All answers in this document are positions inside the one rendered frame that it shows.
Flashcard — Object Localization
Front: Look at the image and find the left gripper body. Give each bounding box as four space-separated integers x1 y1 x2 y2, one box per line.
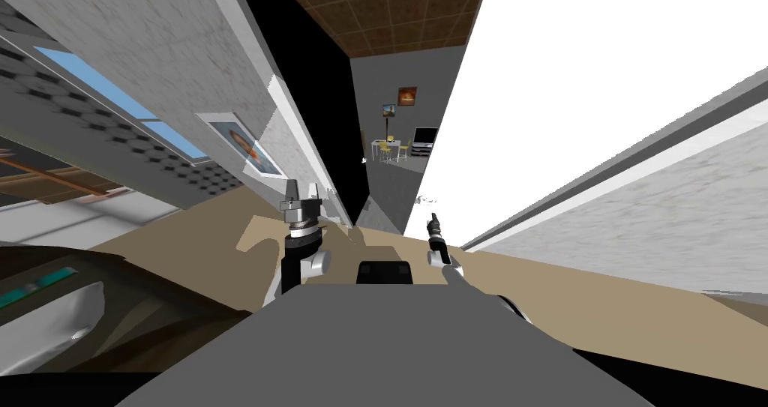
280 197 326 226

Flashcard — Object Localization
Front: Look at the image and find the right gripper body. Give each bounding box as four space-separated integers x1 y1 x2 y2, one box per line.
425 211 446 245

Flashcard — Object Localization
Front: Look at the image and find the white framed portrait picture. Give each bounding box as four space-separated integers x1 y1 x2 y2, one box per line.
196 112 289 181

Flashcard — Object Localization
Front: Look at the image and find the white table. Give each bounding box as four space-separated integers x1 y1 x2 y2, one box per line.
370 139 403 163

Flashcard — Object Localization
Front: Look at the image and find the black television on stand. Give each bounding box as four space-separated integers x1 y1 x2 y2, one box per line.
410 127 440 157

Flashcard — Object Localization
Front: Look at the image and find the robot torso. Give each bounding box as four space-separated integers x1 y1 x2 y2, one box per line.
113 261 656 407

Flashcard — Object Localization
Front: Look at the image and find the blue window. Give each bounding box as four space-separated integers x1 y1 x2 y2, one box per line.
32 45 209 163

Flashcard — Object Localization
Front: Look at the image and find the brown wooden shelf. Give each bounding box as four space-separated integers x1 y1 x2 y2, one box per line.
0 148 132 208

